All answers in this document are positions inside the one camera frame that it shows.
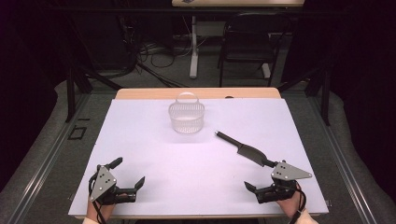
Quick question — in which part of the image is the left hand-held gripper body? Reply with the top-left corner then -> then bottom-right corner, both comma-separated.
89,165 -> 138,205

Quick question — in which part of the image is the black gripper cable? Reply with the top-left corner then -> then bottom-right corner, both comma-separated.
288,181 -> 308,224
88,173 -> 107,224

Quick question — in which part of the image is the white-legged wooden desk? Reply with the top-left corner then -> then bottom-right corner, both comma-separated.
171,0 -> 305,79

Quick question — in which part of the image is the aluminium floor rail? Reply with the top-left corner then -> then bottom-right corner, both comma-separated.
307,95 -> 378,224
8,92 -> 92,224

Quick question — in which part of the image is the black metal frame stand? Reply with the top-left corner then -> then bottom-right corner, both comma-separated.
64,63 -> 123,123
276,64 -> 332,127

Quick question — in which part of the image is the white table mat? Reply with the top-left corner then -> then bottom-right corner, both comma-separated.
68,97 -> 330,217

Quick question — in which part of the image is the white plastic basket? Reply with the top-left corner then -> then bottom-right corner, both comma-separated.
168,91 -> 205,134

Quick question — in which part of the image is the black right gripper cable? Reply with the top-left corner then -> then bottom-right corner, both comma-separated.
288,181 -> 308,224

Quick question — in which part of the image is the person's right hand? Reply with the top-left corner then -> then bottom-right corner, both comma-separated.
276,189 -> 305,219

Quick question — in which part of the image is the black chair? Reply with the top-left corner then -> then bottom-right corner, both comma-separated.
217,12 -> 292,88

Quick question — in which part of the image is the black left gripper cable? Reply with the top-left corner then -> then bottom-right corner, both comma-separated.
88,173 -> 107,224

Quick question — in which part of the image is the wooden table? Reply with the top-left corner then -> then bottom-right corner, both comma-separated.
68,87 -> 330,220

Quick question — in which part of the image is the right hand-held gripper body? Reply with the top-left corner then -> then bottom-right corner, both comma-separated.
255,160 -> 313,205

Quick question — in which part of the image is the black horizontal frame bar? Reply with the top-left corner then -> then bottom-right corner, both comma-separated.
46,7 -> 344,15

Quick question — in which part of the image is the person's left hand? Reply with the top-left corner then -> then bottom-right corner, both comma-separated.
86,200 -> 116,223

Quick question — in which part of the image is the bundle of floor cables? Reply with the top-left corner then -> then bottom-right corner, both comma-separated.
134,38 -> 191,70

